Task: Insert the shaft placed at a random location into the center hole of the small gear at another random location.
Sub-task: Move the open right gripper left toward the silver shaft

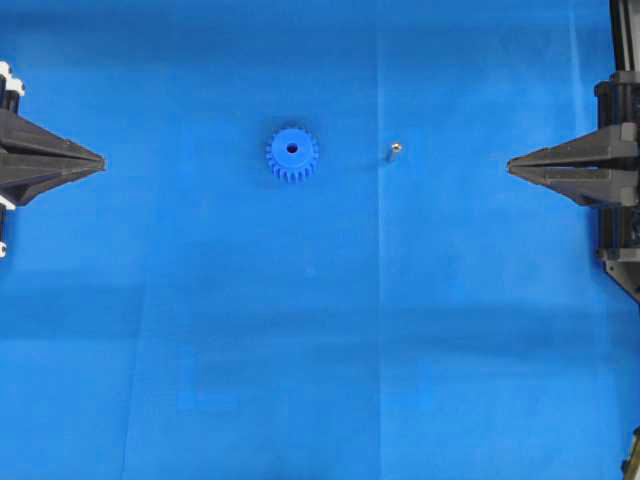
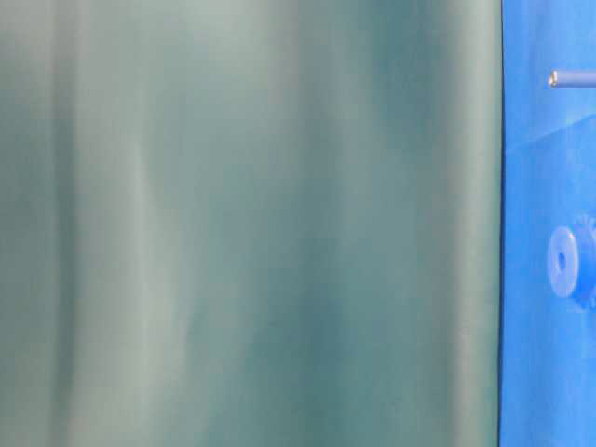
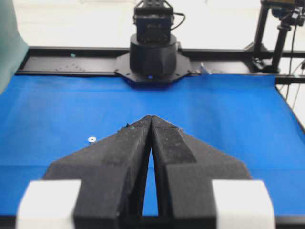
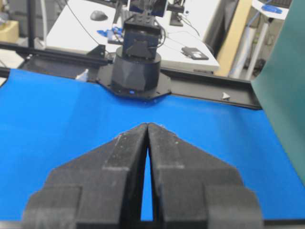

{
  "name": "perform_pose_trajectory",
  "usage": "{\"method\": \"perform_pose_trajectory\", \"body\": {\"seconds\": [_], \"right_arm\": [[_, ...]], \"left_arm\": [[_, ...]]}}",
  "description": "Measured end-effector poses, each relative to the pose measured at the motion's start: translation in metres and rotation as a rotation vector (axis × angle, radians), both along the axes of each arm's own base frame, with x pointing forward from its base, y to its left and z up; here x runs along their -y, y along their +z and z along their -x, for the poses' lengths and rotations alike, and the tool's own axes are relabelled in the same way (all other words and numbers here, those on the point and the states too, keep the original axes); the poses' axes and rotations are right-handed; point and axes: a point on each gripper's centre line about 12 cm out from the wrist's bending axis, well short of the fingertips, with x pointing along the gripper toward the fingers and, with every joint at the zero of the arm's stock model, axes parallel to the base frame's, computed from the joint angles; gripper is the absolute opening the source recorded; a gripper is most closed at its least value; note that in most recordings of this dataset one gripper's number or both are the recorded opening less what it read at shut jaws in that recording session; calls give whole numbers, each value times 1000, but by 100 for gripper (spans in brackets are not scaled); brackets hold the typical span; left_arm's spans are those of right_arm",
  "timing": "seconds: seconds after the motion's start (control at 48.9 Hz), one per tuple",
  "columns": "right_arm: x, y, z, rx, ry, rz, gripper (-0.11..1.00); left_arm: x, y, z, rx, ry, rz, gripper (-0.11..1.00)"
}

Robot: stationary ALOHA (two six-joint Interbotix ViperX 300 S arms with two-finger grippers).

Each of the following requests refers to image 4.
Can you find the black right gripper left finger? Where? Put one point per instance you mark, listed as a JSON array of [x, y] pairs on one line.
[[101, 189]]

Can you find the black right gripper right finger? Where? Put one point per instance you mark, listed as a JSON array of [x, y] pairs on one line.
[[194, 190]]

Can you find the blue table mat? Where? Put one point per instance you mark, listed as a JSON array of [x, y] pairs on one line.
[[46, 121]]

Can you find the black flat device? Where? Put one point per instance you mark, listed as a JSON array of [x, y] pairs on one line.
[[194, 53]]

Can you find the green backdrop sheet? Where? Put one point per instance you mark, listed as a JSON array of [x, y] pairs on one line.
[[280, 87]]

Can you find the blue object on desk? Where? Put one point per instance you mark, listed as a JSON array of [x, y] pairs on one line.
[[114, 35]]

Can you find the white desk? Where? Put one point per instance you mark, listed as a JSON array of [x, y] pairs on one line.
[[146, 34]]

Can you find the grey computer mouse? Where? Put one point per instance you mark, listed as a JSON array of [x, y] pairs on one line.
[[98, 15]]

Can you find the black monitor stand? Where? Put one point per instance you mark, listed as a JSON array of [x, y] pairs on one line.
[[176, 7]]

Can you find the small white bracket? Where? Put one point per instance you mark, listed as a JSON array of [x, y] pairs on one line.
[[225, 96]]

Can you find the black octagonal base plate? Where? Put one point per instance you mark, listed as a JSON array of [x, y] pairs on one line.
[[104, 78]]

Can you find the black aluminium frame rail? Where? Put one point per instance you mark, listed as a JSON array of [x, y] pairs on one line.
[[193, 85]]

